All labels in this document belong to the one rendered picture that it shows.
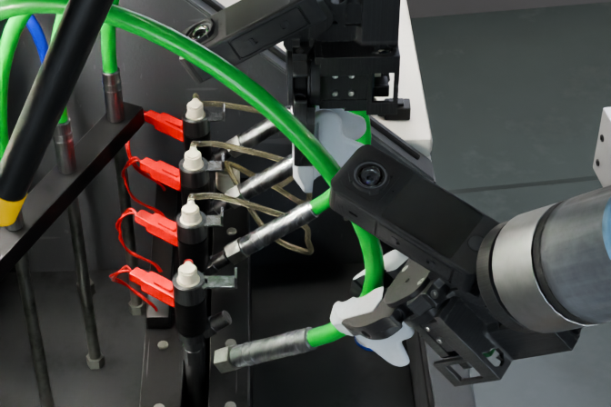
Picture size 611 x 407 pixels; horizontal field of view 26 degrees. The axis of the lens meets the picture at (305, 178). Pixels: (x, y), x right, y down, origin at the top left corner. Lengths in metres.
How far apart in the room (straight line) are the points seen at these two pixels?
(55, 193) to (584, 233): 0.64
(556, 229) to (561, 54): 2.71
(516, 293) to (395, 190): 0.12
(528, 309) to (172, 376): 0.52
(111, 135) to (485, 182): 1.78
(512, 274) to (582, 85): 2.59
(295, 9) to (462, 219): 0.21
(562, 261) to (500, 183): 2.27
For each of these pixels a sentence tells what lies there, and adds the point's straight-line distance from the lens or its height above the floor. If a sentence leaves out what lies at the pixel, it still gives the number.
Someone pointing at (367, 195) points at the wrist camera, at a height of 1.35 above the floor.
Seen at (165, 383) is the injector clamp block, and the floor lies 0.98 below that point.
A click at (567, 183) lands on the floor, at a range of 3.04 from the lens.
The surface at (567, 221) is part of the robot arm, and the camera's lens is 0.75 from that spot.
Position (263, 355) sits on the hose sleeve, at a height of 1.14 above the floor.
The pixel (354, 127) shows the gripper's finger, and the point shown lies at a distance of 1.05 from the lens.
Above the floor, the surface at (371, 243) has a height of 1.28.
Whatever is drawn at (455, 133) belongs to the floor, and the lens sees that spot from 3.15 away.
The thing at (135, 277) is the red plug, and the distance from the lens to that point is 1.19.
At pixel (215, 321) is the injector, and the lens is 1.18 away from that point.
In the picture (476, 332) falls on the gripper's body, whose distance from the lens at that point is 0.87.
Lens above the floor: 1.89
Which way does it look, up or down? 39 degrees down
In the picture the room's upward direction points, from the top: straight up
